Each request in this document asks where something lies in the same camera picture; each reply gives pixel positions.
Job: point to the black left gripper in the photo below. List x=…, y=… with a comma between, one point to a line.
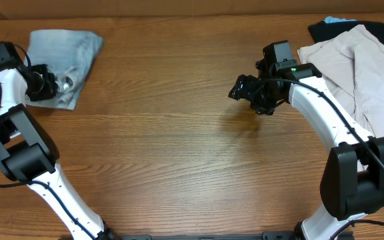
x=48, y=84

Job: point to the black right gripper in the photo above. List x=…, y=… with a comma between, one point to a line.
x=248, y=88

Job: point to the light blue denim shorts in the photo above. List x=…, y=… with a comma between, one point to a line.
x=69, y=55

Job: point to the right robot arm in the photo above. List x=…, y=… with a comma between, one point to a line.
x=352, y=185

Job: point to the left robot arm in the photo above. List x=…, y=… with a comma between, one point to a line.
x=28, y=155

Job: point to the black folded garment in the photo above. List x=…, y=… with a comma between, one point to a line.
x=323, y=31

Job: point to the small blue cloth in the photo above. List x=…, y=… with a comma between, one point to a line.
x=331, y=19

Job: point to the beige folded garment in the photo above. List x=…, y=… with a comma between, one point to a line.
x=352, y=65

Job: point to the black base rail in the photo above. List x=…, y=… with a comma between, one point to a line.
x=212, y=236

